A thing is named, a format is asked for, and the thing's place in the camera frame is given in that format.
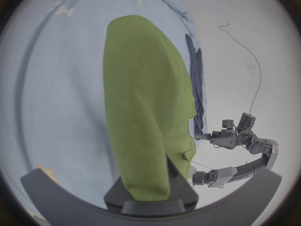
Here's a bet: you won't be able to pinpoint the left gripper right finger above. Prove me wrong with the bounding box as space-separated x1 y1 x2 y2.
166 153 199 209

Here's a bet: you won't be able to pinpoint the green shorts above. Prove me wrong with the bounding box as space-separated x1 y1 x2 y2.
103 14 197 202

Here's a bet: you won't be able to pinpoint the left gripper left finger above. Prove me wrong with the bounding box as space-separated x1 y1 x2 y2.
104 176 135 213

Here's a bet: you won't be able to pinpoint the pale blue quilt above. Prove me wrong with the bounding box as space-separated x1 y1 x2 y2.
143 0 196 36

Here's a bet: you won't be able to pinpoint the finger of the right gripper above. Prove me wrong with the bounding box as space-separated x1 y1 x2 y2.
194 133 213 141

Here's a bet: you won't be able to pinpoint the bed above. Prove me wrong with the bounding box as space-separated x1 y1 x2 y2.
0 0 208 221

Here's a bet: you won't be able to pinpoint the dark blue garment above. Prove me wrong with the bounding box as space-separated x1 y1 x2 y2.
185 34 205 136

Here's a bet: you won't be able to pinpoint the black cable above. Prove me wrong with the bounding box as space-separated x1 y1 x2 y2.
219 23 262 113

